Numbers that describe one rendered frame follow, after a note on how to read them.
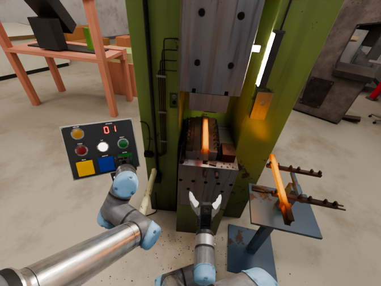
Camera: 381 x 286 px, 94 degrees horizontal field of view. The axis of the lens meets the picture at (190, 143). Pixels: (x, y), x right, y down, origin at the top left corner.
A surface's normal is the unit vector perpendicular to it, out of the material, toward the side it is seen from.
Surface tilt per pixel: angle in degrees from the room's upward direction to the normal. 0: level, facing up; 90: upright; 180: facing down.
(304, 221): 0
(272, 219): 0
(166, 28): 90
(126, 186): 60
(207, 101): 90
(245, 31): 90
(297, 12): 90
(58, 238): 0
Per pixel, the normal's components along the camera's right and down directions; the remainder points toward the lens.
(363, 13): -0.63, 0.45
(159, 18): -0.07, 0.62
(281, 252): 0.07, -0.78
